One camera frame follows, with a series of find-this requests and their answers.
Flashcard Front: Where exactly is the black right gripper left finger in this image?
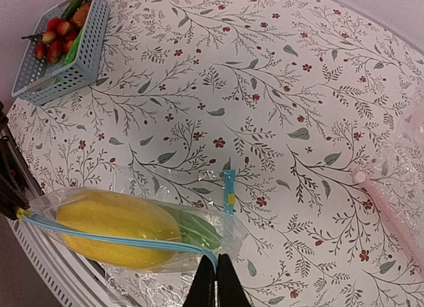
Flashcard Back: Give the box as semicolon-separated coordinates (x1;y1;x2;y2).
187;255;217;307

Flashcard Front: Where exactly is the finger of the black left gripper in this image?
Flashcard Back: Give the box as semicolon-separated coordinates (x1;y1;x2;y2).
1;103;29;221

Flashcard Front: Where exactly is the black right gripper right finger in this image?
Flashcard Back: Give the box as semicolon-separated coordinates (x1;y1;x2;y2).
216;254;252;307

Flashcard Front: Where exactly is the short green bitter gourd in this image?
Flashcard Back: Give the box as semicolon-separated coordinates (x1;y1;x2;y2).
160;206;222;251

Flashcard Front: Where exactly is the clear bag blue zipper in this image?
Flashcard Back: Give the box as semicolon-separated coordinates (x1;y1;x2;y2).
104;166;244;306
16;188;248;273

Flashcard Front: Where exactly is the yellow mango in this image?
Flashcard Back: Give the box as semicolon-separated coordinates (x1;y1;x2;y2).
56;190;182;270

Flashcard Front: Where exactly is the clear bag pink zipper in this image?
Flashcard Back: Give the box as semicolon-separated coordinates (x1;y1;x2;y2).
352;86;423;267

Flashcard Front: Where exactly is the light blue plastic basket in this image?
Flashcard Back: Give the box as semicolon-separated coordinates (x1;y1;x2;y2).
11;0;110;105

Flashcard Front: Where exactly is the long green cucumber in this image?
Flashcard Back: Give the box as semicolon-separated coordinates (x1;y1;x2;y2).
62;28;84;67

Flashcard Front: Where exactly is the red cherry bunch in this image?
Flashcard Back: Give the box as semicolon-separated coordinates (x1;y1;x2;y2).
21;17;78;64

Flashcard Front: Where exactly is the brown potato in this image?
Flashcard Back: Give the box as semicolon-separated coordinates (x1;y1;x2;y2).
70;2;91;30

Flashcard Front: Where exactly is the floral table mat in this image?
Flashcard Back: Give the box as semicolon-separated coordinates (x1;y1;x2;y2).
9;0;423;306

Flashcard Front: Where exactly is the dark green cucumber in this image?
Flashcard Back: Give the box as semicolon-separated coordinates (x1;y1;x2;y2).
61;0;88;20

